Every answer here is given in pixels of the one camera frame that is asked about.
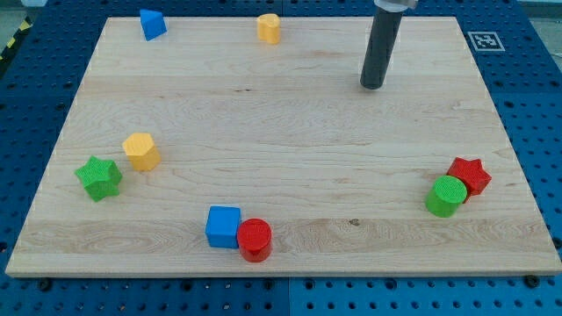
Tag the blue cube block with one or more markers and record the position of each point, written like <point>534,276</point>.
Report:
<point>222,226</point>

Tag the red cylinder block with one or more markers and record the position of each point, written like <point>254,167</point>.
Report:
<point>254,239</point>

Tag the green star block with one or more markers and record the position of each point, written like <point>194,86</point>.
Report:
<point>99,178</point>

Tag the yellow heart block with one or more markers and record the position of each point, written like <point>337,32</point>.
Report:
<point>269,28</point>

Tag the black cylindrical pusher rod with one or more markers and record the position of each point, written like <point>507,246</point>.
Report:
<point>384,30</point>

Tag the green cylinder block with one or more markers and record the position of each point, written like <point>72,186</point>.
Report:
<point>445,196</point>

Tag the black yellow hazard tape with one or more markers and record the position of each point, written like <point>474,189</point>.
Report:
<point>16,40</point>

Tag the light wooden board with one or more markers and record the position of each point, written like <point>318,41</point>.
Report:
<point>287,134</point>

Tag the yellow hexagon block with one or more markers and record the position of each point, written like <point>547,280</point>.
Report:
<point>141,151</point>

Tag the silver rod mount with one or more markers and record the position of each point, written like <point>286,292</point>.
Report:
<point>396,5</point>

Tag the blue triangle block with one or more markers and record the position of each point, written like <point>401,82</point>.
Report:
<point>152,24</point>

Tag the red star block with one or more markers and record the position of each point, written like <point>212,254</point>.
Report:
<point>471,173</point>

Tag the white fiducial marker tag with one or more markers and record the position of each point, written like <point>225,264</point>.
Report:
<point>485,41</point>

